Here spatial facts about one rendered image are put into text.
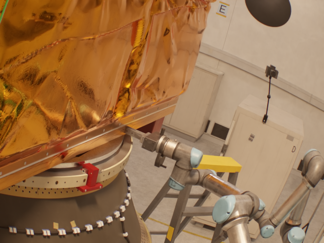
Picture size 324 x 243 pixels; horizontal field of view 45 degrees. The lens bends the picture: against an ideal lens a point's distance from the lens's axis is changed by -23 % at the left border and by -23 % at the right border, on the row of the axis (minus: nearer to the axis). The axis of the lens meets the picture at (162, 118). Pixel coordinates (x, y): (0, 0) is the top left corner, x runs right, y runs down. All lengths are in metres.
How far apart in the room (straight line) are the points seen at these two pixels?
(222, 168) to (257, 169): 2.20
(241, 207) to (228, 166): 1.21
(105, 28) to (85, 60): 0.12
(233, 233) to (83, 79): 0.79
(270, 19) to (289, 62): 0.96
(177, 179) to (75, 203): 0.55
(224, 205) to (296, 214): 0.66
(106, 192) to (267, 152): 3.32
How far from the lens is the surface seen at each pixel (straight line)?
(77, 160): 1.64
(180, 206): 2.79
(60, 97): 1.28
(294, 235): 2.16
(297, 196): 2.05
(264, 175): 5.07
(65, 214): 1.63
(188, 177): 2.03
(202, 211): 2.88
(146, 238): 2.37
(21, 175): 1.32
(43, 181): 1.49
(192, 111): 8.60
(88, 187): 1.64
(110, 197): 1.89
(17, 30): 0.97
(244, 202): 1.74
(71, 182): 1.58
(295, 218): 2.25
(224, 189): 1.95
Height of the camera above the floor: 2.36
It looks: 14 degrees down
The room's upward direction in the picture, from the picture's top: 19 degrees clockwise
